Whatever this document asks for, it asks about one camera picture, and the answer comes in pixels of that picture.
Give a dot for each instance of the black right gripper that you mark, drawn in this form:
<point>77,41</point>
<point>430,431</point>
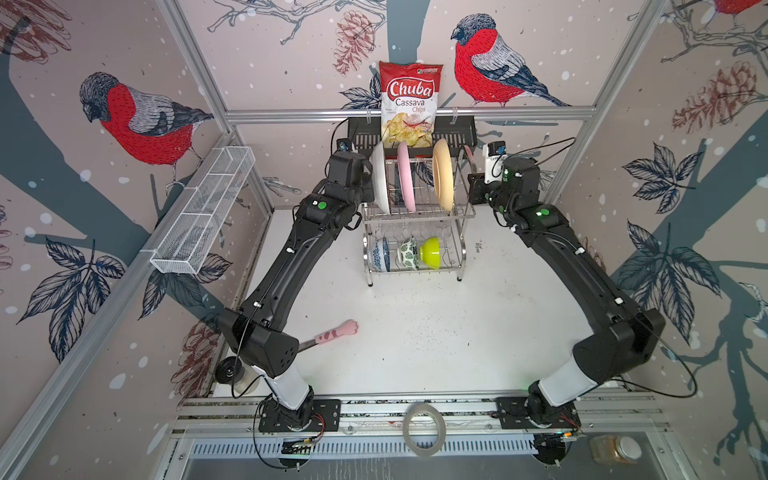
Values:
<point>475,189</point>

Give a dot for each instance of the yellow bear plate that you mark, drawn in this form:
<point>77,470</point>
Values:
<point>443,175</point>

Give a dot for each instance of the steel two-tier dish rack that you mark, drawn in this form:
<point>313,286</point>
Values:
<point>405,228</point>

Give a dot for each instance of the pink plate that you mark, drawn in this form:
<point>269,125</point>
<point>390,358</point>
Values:
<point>405,176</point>

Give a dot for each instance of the white patterned plate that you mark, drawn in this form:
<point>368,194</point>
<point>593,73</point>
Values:
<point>377,160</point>

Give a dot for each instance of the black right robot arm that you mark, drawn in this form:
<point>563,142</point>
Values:
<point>624,335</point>

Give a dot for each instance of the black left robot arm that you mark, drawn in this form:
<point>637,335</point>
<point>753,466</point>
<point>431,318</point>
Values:
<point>255,330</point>

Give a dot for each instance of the lime green bowl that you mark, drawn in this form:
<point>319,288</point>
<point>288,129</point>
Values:
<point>430,253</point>

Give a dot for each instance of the green leaf pattern cup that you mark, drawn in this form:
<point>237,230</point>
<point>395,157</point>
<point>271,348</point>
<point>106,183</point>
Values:
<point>407,255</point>

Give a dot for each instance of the blue floral white bowl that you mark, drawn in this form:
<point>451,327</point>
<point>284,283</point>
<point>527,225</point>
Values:
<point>380,256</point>

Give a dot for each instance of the Chuba cassava chips bag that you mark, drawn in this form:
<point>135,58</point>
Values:
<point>409,103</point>

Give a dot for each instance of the pink cat paw knife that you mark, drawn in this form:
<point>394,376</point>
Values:
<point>347,328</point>

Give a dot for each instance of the grey tape roll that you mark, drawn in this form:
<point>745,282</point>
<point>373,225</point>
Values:
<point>424,430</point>

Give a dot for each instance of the glass jar white lid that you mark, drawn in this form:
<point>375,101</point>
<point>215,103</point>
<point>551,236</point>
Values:
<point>614,450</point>

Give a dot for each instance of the black lid shaker bottle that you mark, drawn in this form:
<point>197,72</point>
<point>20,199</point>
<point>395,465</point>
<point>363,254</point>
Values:
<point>237,377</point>

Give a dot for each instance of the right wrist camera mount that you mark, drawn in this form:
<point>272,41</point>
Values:
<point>494,154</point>

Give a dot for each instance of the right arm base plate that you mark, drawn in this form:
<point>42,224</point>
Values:
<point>517,413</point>

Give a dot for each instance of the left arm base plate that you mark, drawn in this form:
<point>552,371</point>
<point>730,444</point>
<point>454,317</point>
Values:
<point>317,415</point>

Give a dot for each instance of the white wire mesh basket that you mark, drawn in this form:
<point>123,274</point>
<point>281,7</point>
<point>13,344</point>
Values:
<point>190,239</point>

